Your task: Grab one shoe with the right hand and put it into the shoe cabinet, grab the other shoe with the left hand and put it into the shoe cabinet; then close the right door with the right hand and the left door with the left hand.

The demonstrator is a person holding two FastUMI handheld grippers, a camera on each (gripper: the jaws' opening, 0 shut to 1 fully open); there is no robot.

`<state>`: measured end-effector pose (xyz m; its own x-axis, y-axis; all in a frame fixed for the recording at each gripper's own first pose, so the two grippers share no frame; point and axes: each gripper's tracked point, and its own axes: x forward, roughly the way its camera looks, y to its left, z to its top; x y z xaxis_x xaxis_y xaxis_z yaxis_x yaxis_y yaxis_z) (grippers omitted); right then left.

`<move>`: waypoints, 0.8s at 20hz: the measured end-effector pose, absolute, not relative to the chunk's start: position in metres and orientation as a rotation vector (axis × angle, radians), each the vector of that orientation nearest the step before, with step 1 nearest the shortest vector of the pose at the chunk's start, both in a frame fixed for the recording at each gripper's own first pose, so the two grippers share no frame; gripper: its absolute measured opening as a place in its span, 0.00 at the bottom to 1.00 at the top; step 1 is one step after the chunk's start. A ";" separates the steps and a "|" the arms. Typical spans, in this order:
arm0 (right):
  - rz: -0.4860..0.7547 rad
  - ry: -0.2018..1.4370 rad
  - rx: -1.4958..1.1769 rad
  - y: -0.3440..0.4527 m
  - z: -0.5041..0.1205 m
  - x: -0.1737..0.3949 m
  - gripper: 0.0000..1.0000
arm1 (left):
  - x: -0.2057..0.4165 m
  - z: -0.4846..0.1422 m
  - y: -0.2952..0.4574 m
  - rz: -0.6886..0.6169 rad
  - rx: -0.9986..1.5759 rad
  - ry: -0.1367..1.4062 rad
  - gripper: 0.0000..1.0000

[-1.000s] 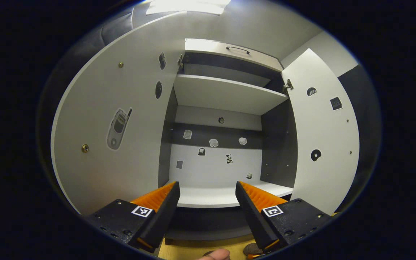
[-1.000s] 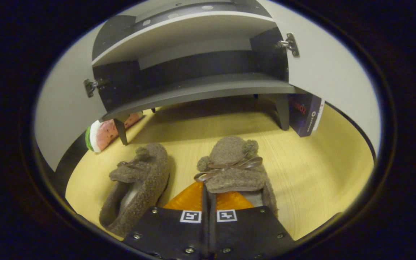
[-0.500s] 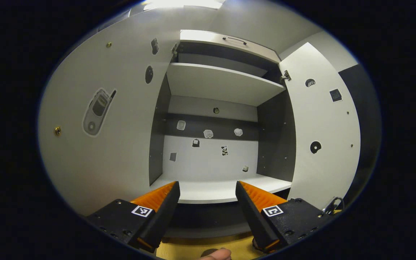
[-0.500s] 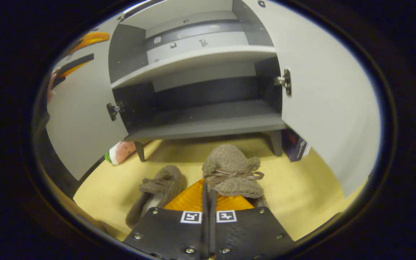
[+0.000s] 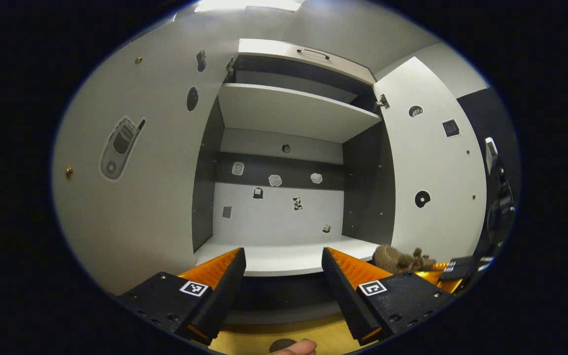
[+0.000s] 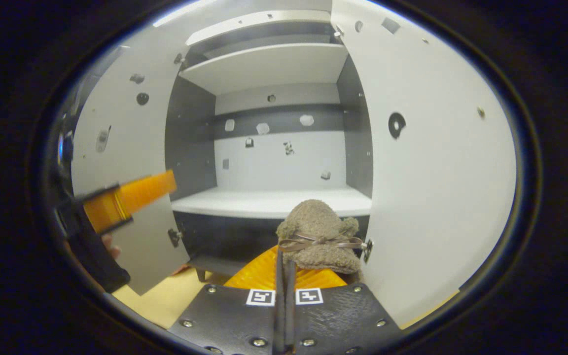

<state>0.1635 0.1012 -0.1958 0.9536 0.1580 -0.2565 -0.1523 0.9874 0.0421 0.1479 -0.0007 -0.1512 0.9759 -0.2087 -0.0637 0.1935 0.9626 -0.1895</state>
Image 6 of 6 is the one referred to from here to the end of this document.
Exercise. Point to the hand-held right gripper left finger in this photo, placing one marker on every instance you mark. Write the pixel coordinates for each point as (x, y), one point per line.
(234, 315)

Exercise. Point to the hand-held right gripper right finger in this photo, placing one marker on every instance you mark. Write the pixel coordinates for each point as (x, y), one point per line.
(338, 315)

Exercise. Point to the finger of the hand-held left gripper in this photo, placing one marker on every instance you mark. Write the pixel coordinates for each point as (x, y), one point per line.
(136, 195)

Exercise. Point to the white cabinet door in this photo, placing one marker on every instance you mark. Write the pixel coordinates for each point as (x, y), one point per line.
(437, 197)
(126, 138)

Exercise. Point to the brown fuzzy shoe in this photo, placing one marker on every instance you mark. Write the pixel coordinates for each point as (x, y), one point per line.
(318, 227)

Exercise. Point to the white shoe cabinet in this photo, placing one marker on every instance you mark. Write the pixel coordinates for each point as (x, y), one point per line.
(284, 158)

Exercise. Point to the metal door hinge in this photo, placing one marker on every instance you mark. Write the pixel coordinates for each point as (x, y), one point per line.
(338, 32)
(179, 58)
(174, 237)
(368, 250)

